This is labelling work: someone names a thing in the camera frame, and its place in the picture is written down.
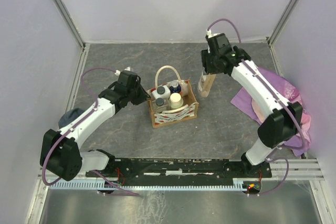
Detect white bottle grey cap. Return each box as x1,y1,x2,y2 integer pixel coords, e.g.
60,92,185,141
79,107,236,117
152,85,171,100

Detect clear bottle grey cap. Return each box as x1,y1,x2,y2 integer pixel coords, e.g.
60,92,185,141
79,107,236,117
152,98,169,113

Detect amber liquid clear bottle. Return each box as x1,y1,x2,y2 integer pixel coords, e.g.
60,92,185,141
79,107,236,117
197,70,216,97

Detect dark blue capped bottle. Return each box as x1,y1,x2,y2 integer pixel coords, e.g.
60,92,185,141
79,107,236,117
169,82,182,94

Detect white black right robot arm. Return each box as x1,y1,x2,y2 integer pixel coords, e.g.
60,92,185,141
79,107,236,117
201,30,303,177

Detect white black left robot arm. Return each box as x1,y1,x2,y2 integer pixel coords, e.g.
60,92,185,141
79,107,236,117
40,70,150,186

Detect cream lidded white jar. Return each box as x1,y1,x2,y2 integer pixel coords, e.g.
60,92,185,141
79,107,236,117
169,93,184,110

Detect purple pink floral cloth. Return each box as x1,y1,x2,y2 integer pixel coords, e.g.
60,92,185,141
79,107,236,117
230,67,311,157

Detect blue-grey towel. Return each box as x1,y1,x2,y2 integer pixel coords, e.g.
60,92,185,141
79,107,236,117
58,108,84,128

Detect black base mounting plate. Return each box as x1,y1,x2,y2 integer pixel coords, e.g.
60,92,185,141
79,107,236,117
100,158,272,187

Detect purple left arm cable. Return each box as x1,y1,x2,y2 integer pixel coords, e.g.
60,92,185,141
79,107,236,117
41,67,141,197

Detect light blue cable duct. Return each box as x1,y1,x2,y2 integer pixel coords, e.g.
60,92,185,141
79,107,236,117
50,179,247,192

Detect aluminium frame rails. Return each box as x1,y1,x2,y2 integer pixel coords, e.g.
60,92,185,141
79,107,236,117
40,0,321,223

